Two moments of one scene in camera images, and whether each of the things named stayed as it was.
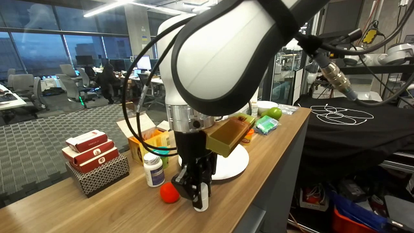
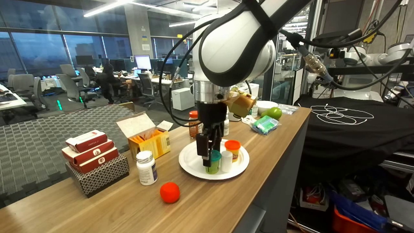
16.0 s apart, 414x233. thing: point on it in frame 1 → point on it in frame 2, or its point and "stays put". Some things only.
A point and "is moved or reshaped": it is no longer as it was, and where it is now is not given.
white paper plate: (231, 166) stays put
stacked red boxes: (90, 151) stays put
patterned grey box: (92, 182) stays put
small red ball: (169, 193) stays put
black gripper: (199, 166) → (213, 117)
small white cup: (205, 197) → (227, 161)
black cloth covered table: (346, 136) stays put
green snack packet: (266, 125) stays put
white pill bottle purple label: (155, 170) is moved or reshaped
